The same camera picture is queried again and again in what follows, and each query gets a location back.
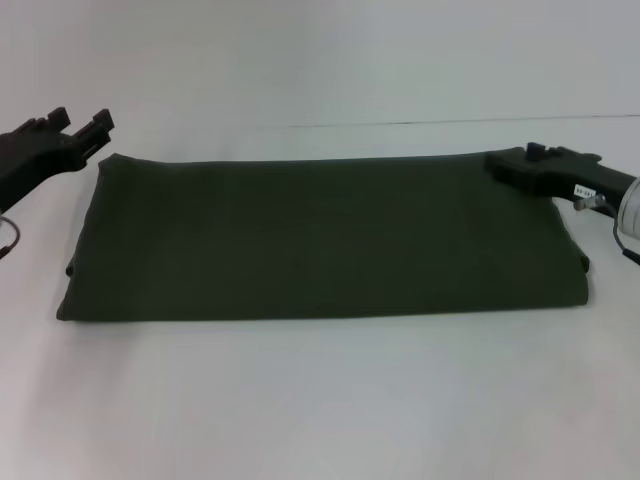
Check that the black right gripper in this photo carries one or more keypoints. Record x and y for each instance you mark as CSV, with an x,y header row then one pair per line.
x,y
580,172

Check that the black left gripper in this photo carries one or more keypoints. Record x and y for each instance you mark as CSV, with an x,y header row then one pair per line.
x,y
35,160

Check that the dark green FREE! t-shirt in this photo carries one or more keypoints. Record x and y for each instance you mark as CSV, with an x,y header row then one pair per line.
x,y
325,240

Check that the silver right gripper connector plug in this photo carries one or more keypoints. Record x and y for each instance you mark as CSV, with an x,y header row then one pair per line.
x,y
590,202

